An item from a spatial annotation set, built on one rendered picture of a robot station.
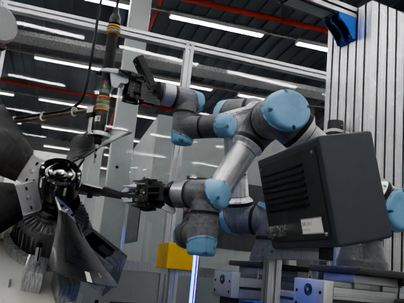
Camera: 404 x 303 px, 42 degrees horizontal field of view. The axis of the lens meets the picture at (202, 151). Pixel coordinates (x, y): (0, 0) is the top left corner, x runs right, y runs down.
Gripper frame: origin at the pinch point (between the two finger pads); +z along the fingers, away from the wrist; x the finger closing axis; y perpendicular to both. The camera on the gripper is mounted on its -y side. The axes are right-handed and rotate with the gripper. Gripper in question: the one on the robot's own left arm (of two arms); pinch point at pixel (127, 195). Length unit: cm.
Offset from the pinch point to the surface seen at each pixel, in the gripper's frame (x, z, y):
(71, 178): -3.9, 10.6, 12.1
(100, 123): -21.6, 10.1, 2.9
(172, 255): 18.7, 8.8, -33.5
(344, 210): 5, -76, 27
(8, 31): -68, 80, -9
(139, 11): -239, 307, -328
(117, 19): -56, 10, -2
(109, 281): 23.3, -5.8, 11.3
